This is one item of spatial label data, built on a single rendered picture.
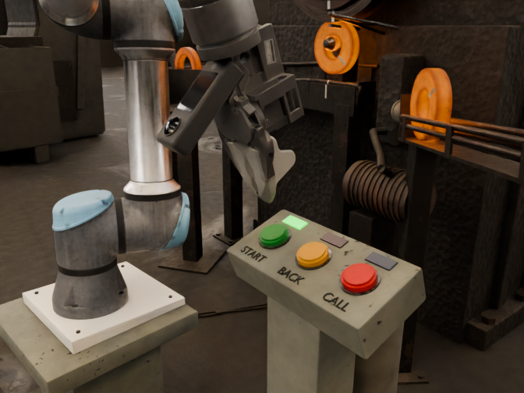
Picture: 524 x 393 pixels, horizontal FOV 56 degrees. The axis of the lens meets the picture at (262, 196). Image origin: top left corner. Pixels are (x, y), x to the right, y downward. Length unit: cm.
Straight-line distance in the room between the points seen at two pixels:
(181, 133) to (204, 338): 106
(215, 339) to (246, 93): 105
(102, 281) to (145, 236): 12
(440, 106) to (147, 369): 83
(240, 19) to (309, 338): 37
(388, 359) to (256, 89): 46
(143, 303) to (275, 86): 65
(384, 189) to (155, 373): 68
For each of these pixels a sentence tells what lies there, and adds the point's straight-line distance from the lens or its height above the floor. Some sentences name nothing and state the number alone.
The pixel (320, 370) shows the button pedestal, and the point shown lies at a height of 48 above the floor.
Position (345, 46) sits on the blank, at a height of 81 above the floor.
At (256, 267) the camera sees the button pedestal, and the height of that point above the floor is 58.
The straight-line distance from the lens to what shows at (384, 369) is 82.
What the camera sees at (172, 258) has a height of 1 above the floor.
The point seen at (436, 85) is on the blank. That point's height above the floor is 76.
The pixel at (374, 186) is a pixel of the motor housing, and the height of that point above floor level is 49.
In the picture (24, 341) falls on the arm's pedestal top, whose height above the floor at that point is 30.
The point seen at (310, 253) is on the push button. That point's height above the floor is 61.
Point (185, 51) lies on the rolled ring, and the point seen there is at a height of 77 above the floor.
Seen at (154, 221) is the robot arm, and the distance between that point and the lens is 101.
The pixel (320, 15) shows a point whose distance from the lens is 156.
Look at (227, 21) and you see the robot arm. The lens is 53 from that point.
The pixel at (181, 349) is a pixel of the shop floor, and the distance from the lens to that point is 149.
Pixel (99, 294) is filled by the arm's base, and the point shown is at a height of 37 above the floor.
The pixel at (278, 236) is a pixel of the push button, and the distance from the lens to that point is 65.
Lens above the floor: 87
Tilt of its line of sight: 19 degrees down
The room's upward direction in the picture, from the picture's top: straight up
